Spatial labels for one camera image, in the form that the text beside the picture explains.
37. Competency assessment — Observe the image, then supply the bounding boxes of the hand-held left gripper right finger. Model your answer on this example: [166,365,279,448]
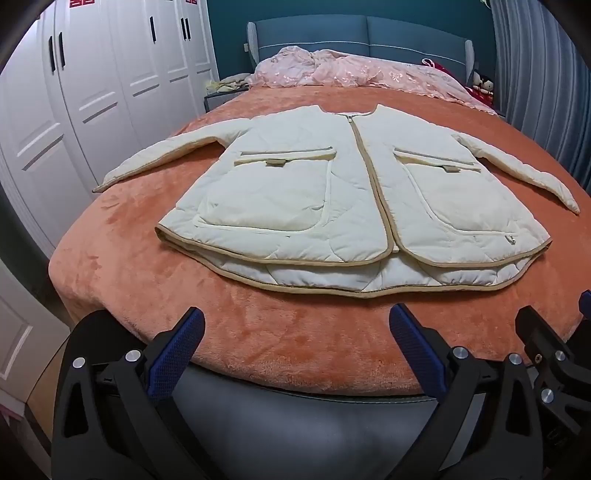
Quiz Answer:
[389,303,550,480]

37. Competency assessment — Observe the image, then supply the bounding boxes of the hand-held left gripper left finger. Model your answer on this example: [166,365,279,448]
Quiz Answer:
[51,307,222,480]

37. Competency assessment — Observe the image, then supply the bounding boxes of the cream quilted jacket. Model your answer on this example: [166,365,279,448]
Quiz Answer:
[92,104,581,299]

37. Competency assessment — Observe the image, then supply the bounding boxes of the orange plush blanket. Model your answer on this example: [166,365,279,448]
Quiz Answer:
[48,85,591,398]

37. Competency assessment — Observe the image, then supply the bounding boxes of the white panelled door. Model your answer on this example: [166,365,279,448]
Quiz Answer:
[0,258,71,416]

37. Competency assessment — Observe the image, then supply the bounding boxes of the grey pleated curtain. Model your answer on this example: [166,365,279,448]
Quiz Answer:
[489,0,591,190]

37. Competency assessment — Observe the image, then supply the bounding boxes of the stuffed dolls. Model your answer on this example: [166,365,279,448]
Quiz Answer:
[465,69,496,101]

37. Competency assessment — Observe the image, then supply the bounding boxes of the dark nightstand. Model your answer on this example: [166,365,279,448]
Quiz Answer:
[204,85,252,112]

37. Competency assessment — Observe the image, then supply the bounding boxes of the white panelled wardrobe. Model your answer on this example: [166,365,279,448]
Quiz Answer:
[0,0,220,260]

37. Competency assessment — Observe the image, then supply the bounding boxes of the yellowish cloth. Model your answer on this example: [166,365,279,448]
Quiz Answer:
[210,74,251,93]

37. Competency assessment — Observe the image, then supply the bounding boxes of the pink embroidered quilt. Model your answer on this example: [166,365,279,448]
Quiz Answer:
[245,46,499,114]

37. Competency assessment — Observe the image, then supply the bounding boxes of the blue upholstered headboard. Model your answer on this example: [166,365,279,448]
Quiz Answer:
[247,14,476,77]

